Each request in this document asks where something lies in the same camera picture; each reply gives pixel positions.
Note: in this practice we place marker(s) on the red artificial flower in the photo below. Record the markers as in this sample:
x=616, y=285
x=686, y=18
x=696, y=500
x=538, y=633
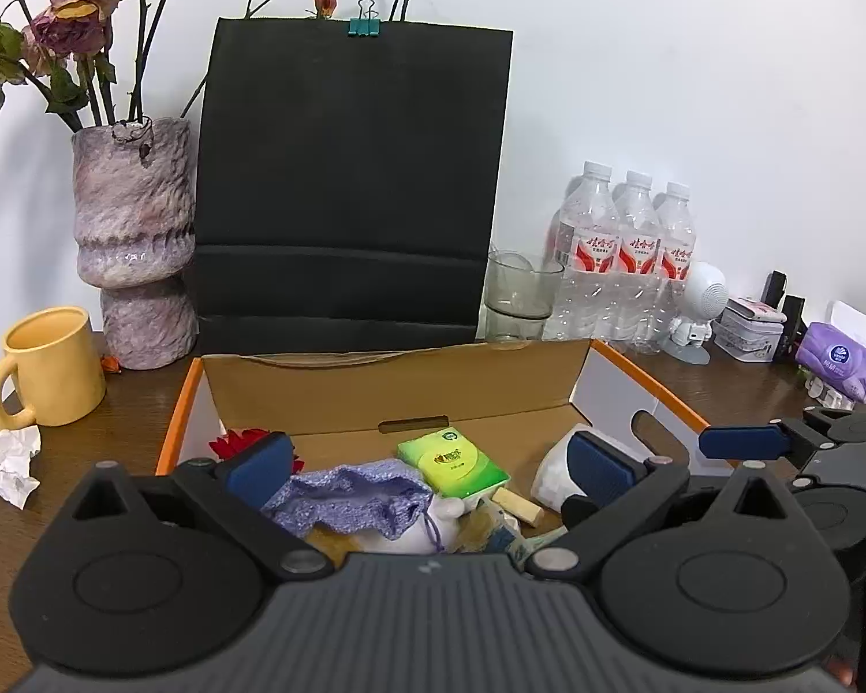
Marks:
x=238, y=442

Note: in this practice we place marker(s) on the green tissue packet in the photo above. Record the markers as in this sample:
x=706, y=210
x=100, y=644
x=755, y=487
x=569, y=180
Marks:
x=451, y=465

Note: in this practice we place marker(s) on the white pink packet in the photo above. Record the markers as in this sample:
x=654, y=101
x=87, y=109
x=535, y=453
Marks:
x=758, y=309

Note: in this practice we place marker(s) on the black paper bag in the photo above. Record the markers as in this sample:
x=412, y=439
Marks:
x=353, y=159

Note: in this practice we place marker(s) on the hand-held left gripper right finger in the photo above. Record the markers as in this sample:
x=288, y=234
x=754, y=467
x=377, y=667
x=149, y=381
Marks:
x=602, y=469

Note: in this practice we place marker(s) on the teal binder clip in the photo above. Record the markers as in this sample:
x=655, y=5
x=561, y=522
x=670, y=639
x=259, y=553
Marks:
x=372, y=25
x=355, y=27

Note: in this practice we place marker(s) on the grey metal tin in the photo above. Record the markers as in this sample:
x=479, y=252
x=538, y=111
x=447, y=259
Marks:
x=747, y=339

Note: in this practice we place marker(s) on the white robot figurine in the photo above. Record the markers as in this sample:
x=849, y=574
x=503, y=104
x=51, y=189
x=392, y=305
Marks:
x=704, y=292

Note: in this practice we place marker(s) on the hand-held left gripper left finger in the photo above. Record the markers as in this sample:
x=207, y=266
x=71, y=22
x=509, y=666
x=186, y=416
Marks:
x=260, y=473

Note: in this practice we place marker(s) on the clear water bottle red label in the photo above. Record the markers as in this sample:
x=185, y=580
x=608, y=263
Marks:
x=677, y=260
x=592, y=253
x=639, y=256

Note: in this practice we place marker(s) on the yellow mug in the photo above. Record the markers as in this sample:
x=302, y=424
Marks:
x=50, y=368

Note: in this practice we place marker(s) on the red orange cardboard box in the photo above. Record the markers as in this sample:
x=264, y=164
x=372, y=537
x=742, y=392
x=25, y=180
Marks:
x=332, y=390

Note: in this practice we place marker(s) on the yellow eraser block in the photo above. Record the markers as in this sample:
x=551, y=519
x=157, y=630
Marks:
x=517, y=505

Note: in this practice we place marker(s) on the black small box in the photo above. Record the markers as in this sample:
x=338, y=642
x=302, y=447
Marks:
x=795, y=328
x=773, y=287

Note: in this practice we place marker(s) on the purple tissue pack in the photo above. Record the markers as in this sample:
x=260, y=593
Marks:
x=837, y=361

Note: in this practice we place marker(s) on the mottled purple ceramic vase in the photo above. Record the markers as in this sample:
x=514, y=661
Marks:
x=133, y=216

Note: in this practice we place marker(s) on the clear glass cup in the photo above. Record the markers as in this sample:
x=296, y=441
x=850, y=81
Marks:
x=523, y=296

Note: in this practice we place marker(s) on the fallen dried red petal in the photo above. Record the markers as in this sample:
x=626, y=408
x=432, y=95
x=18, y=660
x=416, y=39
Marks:
x=110, y=364

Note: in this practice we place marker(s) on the white plastic holder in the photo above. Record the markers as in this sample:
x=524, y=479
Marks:
x=830, y=393

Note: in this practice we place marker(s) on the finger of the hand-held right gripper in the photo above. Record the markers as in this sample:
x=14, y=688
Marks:
x=740, y=442

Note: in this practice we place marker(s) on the crumpled white tissue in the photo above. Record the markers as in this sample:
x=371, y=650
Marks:
x=3, y=462

